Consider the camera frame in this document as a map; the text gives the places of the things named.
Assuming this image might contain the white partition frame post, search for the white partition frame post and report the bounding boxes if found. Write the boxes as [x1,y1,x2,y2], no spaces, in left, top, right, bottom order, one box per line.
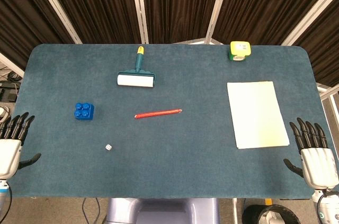
[281,0,339,47]
[28,0,83,44]
[205,0,234,42]
[129,0,149,44]

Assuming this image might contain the teal felt table mat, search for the teal felt table mat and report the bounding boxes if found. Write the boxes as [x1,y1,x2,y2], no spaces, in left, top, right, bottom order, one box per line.
[7,43,331,200]

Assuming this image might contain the grey robot body base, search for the grey robot body base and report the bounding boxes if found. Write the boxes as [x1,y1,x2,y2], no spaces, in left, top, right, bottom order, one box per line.
[102,197,221,224]

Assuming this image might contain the black floor cable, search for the black floor cable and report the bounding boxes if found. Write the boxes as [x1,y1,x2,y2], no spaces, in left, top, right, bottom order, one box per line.
[81,198,103,224]

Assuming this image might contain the black round bin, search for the black round bin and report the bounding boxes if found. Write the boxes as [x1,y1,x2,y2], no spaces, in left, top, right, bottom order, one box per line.
[242,204,301,224]

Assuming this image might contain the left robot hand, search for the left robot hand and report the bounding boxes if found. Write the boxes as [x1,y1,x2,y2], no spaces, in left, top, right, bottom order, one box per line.
[0,112,42,180]

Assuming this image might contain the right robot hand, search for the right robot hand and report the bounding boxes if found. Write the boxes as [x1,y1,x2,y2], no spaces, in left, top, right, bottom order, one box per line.
[283,117,339,190]

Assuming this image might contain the red pencil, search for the red pencil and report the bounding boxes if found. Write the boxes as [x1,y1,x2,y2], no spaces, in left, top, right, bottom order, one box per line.
[134,109,183,119]

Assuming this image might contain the dark pleated curtain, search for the dark pleated curtain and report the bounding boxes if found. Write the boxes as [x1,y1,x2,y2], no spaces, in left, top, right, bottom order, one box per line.
[0,0,339,87]

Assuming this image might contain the white paper sheet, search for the white paper sheet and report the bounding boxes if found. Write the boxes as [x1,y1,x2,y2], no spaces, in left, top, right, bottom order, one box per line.
[226,81,290,150]

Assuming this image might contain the teal lint roller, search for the teal lint roller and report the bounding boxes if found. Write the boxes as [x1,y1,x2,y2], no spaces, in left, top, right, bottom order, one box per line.
[117,46,156,89]

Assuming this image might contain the blue toy building block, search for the blue toy building block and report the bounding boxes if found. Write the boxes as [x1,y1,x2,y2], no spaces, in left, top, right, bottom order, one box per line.
[74,102,96,121]

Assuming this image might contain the yellow green tape measure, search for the yellow green tape measure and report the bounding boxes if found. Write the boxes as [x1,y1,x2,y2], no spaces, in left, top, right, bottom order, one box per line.
[228,41,252,62]

